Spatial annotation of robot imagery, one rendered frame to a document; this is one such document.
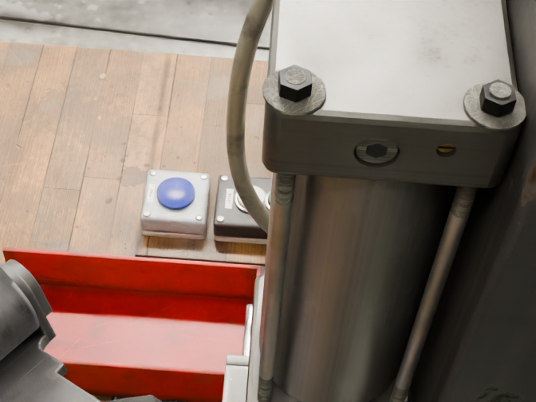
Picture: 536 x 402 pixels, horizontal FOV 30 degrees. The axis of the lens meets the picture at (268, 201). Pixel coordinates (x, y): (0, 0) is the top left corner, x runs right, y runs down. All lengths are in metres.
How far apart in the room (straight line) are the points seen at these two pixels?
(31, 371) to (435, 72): 0.36
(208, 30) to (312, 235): 2.18
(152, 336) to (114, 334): 0.04
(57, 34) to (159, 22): 0.26
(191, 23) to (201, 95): 1.42
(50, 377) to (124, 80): 0.64
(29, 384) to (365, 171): 0.32
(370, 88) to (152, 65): 0.88
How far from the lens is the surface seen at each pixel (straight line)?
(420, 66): 0.37
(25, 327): 0.63
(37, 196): 1.10
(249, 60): 0.48
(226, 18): 2.62
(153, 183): 1.06
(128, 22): 2.61
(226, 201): 1.05
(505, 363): 0.45
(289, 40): 0.37
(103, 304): 1.01
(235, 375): 0.65
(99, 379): 0.94
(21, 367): 0.64
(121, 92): 1.19
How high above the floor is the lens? 1.76
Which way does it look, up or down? 53 degrees down
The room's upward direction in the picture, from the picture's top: 4 degrees clockwise
